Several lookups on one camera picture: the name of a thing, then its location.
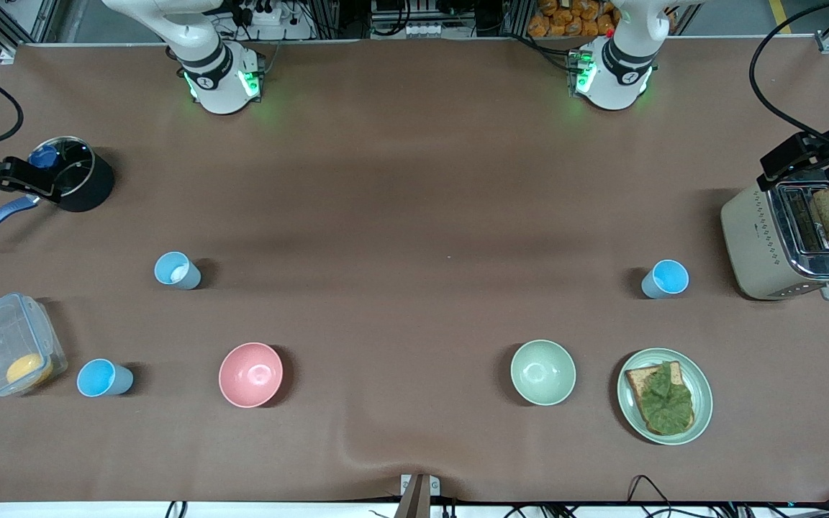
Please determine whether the light blue plastic cup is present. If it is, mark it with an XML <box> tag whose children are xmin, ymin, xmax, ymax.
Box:
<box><xmin>76</xmin><ymin>358</ymin><xmax>135</xmax><ymax>398</ymax></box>
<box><xmin>154</xmin><ymin>251</ymin><xmax>202</xmax><ymax>291</ymax></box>
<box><xmin>640</xmin><ymin>259</ymin><xmax>690</xmax><ymax>300</ymax></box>

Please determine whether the glass lid with blue knob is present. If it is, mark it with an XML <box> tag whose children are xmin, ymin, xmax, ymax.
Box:
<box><xmin>22</xmin><ymin>137</ymin><xmax>95</xmax><ymax>200</ymax></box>

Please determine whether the beige chrome toaster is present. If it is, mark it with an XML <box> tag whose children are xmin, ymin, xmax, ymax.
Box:
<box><xmin>720</xmin><ymin>180</ymin><xmax>829</xmax><ymax>301</ymax></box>

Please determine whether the yellow round food piece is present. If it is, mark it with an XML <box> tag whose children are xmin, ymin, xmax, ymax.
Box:
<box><xmin>6</xmin><ymin>353</ymin><xmax>54</xmax><ymax>387</ymax></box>

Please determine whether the pale green plate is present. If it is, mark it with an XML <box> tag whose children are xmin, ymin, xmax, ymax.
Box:
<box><xmin>617</xmin><ymin>347</ymin><xmax>714</xmax><ymax>446</ymax></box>

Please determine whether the bag of orange snacks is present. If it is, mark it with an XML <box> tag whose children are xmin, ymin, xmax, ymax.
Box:
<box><xmin>527</xmin><ymin>0</ymin><xmax>618</xmax><ymax>39</ymax></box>

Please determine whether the green lettuce leaf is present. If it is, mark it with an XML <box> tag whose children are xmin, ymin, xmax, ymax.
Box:
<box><xmin>635</xmin><ymin>362</ymin><xmax>694</xmax><ymax>435</ymax></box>

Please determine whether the toast slice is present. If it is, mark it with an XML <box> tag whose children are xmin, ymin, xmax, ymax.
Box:
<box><xmin>625</xmin><ymin>361</ymin><xmax>696</xmax><ymax>437</ymax></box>

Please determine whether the white power strip with plugs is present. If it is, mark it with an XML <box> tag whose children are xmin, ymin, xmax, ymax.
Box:
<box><xmin>231</xmin><ymin>0</ymin><xmax>316</xmax><ymax>41</ymax></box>

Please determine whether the pink bowl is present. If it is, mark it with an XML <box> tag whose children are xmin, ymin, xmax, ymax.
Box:
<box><xmin>218</xmin><ymin>342</ymin><xmax>284</xmax><ymax>409</ymax></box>

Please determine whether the pale green bowl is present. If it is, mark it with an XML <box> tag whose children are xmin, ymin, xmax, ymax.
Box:
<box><xmin>509</xmin><ymin>339</ymin><xmax>577</xmax><ymax>406</ymax></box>

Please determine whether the brown table cloth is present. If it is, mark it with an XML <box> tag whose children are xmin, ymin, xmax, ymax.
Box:
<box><xmin>0</xmin><ymin>37</ymin><xmax>829</xmax><ymax>504</ymax></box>

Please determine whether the black saucepan with blue handle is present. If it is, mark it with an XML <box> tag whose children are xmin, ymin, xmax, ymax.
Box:
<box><xmin>0</xmin><ymin>135</ymin><xmax>116</xmax><ymax>247</ymax></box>

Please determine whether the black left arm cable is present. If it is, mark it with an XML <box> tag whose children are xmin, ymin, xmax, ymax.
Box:
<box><xmin>748</xmin><ymin>0</ymin><xmax>829</xmax><ymax>155</ymax></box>

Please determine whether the black looped cable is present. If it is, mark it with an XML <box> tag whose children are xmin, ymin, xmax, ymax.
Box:
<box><xmin>627</xmin><ymin>475</ymin><xmax>681</xmax><ymax>518</ymax></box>

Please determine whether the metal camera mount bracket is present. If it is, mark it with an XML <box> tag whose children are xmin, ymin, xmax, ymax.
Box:
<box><xmin>400</xmin><ymin>473</ymin><xmax>441</xmax><ymax>518</ymax></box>

